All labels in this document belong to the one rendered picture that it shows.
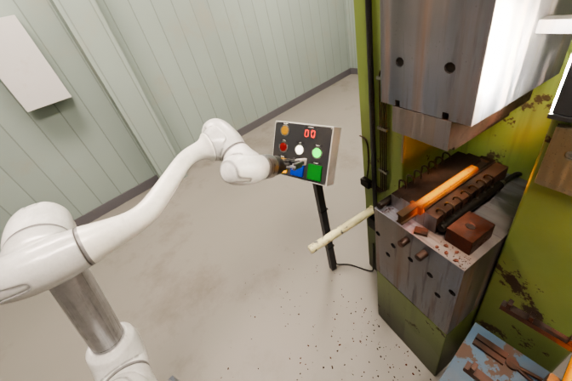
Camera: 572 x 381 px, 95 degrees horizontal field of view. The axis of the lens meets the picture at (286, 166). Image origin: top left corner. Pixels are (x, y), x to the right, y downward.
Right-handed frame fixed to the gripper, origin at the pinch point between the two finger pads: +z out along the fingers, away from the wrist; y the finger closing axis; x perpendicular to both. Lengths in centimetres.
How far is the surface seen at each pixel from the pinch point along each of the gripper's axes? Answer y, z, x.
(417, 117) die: 43.9, -6.6, 22.1
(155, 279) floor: -136, 8, -126
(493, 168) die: 66, 38, 7
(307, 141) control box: -5.9, 13.2, 8.1
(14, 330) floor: -208, -68, -170
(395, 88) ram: 36.2, -7.4, 30.6
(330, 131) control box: 5.5, 13.2, 14.2
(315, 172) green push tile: 0.7, 12.5, -5.6
